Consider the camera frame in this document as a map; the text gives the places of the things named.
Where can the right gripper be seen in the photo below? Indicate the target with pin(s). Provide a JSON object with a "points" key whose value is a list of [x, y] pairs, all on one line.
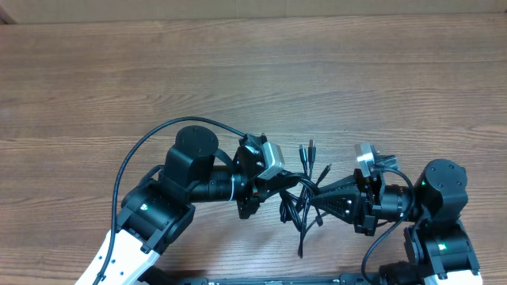
{"points": [[343, 199]]}

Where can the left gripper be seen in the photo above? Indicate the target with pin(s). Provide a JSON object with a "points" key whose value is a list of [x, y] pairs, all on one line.
{"points": [[256, 191]]}

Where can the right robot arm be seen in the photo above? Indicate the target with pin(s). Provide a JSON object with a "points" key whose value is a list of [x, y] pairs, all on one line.
{"points": [[437, 246]]}

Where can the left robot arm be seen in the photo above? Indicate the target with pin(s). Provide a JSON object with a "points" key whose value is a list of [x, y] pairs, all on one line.
{"points": [[155, 213]]}

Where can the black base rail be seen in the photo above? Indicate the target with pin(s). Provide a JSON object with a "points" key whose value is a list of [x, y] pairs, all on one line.
{"points": [[156, 276]]}

